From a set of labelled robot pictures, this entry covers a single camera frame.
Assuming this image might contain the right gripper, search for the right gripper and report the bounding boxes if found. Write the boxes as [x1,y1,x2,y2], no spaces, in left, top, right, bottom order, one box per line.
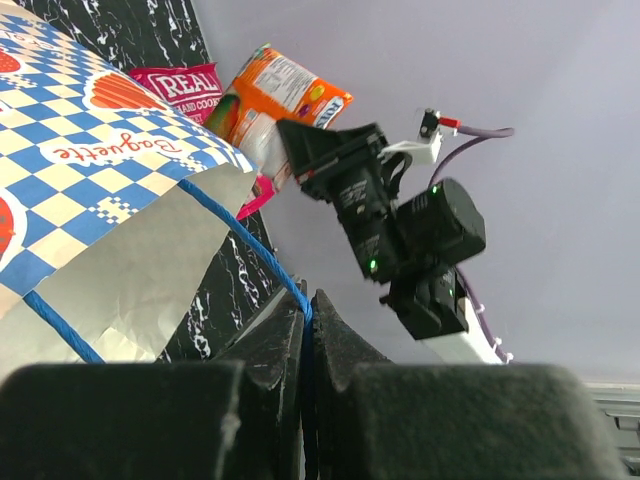
[276,119,413,204]

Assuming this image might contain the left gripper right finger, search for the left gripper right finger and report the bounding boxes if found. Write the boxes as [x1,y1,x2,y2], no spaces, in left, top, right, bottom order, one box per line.
[312,291,627,479]

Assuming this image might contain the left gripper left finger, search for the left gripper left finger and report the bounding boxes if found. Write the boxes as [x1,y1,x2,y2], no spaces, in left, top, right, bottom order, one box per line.
[1,294,304,479]

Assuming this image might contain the orange snack bag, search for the orange snack bag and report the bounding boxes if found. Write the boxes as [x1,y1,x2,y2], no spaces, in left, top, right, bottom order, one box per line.
[204,44,353,191]

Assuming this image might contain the pink chips bag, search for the pink chips bag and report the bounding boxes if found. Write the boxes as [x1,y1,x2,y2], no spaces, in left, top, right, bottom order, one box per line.
[129,63,290,219]

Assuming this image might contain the blue checkered paper bag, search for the blue checkered paper bag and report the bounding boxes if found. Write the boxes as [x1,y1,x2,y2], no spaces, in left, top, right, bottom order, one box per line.
[0,9,321,480]

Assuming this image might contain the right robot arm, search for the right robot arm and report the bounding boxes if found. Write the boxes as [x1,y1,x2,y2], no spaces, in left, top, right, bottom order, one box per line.
[276,110,513,364]

